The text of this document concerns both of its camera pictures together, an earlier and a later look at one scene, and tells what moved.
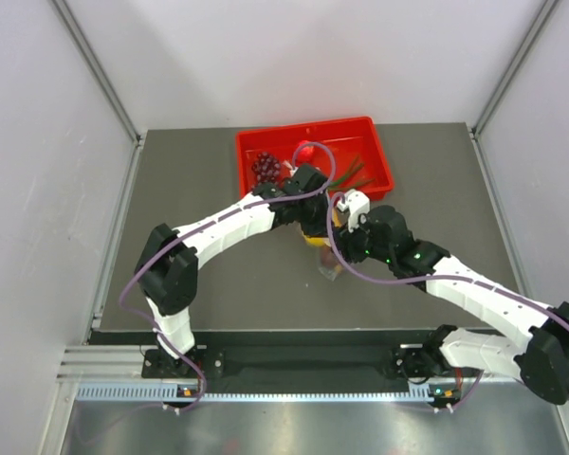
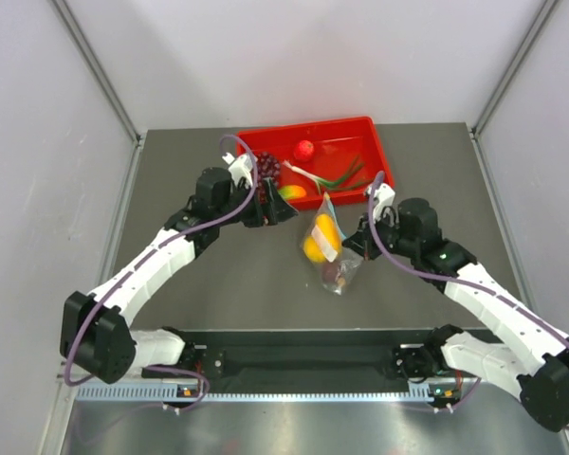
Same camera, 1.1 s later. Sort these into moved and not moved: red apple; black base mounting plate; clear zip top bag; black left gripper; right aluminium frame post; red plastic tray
Moved: clear zip top bag; black left gripper
Not moved: right aluminium frame post; black base mounting plate; red plastic tray; red apple
